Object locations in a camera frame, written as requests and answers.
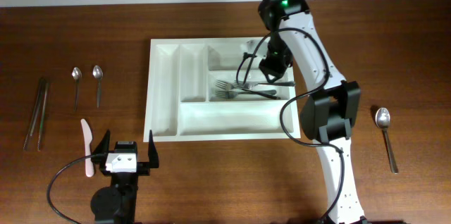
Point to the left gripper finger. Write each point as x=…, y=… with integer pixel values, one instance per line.
x=101, y=151
x=152, y=153

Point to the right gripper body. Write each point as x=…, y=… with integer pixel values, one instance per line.
x=271, y=70

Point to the silver fork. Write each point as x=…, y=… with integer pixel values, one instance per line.
x=250, y=85
x=227, y=90
x=230, y=94

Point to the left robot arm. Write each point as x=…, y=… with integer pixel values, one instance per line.
x=116, y=203

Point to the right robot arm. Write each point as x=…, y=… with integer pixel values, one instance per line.
x=330, y=110

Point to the white plastic butter knife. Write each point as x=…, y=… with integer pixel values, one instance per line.
x=87, y=135

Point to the white plastic cutlery tray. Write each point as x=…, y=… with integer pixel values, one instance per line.
x=181, y=105

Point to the right small teaspoon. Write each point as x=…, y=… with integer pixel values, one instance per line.
x=98, y=75

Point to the small teaspoon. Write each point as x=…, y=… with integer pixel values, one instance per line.
x=77, y=76
x=98, y=75

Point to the left small teaspoon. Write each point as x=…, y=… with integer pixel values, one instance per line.
x=77, y=76

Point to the left metal chopstick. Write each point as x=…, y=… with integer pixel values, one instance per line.
x=35, y=112

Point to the right large silver spoon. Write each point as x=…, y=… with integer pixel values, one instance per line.
x=382, y=121

